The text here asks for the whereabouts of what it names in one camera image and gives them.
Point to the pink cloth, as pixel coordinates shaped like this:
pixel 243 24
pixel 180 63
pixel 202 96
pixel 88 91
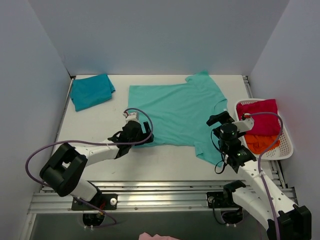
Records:
pixel 146 236

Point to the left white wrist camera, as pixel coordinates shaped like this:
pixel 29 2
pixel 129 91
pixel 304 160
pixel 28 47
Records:
pixel 133 116

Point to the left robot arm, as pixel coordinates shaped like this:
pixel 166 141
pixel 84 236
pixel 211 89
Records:
pixel 63 171

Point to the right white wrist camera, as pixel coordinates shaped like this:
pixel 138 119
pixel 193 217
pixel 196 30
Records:
pixel 245 123

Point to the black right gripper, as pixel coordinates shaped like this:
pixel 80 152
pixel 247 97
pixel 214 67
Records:
pixel 220 119

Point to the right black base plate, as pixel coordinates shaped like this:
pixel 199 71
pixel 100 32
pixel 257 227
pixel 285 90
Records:
pixel 217 200

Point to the orange t-shirt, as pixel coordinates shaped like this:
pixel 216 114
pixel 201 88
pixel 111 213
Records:
pixel 258 143

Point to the magenta t-shirt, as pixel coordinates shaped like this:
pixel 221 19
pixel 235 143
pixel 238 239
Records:
pixel 264 124

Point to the aluminium rail frame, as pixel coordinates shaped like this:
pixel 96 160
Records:
pixel 153 179

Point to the folded teal t-shirt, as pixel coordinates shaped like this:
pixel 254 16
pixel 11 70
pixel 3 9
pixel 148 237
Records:
pixel 91 91

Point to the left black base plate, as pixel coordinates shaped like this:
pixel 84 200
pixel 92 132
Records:
pixel 104 201

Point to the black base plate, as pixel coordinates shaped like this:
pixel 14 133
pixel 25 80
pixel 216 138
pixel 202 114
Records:
pixel 217 200
pixel 104 201

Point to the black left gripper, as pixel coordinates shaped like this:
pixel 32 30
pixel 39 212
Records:
pixel 141 131

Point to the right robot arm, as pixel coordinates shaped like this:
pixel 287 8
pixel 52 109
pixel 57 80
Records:
pixel 281 217

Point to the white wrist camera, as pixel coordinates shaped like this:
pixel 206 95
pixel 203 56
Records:
pixel 245 123
pixel 133 116

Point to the mint green t-shirt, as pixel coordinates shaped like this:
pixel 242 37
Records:
pixel 179 113

